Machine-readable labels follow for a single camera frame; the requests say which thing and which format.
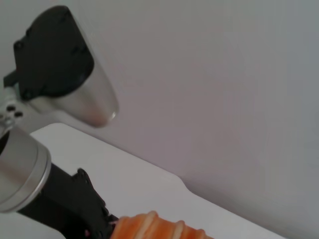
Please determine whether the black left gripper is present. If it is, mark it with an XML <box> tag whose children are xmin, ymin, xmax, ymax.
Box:
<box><xmin>16</xmin><ymin>162</ymin><xmax>119</xmax><ymax>239</ymax></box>

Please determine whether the orange ridged bread loaf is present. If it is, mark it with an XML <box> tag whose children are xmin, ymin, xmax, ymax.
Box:
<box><xmin>109</xmin><ymin>211</ymin><xmax>215</xmax><ymax>239</ymax></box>

